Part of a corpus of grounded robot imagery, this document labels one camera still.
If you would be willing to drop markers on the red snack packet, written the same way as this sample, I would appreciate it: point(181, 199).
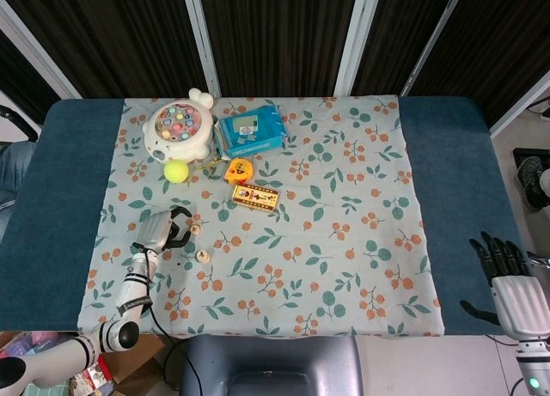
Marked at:
point(90, 376)

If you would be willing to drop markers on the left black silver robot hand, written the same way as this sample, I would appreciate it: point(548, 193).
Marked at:
point(154, 230)

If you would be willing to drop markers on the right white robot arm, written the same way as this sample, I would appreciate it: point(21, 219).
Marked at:
point(533, 370)

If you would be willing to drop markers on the black curved armrest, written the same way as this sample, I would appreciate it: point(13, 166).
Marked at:
point(19, 123)

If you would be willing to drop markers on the floral leaf fruit tablecloth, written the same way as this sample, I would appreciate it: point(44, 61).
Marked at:
point(301, 250)

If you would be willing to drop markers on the green checked cloth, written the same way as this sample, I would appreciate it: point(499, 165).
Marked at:
point(56, 389)

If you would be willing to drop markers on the dark ribbed partition panel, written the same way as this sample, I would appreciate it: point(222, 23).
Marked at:
point(120, 35)
point(279, 35)
point(395, 35)
point(494, 39)

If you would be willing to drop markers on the black sneaker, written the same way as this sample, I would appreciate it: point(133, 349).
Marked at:
point(533, 181)

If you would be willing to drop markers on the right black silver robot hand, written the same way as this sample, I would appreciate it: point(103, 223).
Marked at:
point(522, 301)

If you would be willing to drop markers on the brown cardboard box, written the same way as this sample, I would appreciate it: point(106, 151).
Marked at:
point(142, 366)

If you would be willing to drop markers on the blue grey chair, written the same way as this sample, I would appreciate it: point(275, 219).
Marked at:
point(15, 172)

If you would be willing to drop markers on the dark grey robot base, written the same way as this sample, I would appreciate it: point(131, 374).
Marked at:
point(266, 366)

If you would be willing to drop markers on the yellow tennis ball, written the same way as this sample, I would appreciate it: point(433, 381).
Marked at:
point(176, 172)

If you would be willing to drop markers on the white partition frame post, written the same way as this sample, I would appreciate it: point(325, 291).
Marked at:
point(522, 99)
point(358, 39)
point(202, 39)
point(38, 48)
point(434, 39)

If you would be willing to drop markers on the orange tape measure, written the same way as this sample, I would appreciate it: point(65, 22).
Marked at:
point(240, 170)

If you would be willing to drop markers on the yellow red chess box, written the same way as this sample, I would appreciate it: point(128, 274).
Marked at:
point(256, 197)

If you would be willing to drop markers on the teal padded table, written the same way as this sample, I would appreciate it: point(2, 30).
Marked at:
point(64, 177)

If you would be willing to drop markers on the white fishing game toy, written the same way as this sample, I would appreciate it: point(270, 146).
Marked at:
point(180, 127)

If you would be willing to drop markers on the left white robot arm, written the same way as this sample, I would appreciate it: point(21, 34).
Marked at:
point(133, 293)

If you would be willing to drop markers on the blue cardboard box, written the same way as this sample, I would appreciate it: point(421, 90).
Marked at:
point(251, 129)

